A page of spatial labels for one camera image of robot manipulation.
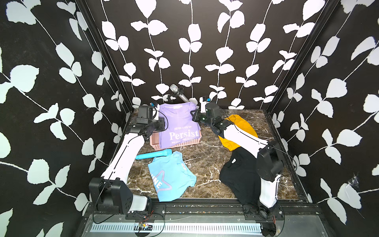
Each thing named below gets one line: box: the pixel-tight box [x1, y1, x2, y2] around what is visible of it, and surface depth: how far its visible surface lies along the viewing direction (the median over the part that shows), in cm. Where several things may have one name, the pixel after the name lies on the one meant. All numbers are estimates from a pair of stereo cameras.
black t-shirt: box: [219, 146, 261, 205], surface depth 85 cm
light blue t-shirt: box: [148, 151, 197, 202], surface depth 86 cm
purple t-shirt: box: [158, 102, 201, 150], surface depth 88 cm
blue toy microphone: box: [135, 148, 173, 160], surface depth 95 cm
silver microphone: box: [169, 83, 190, 103], surface depth 100 cm
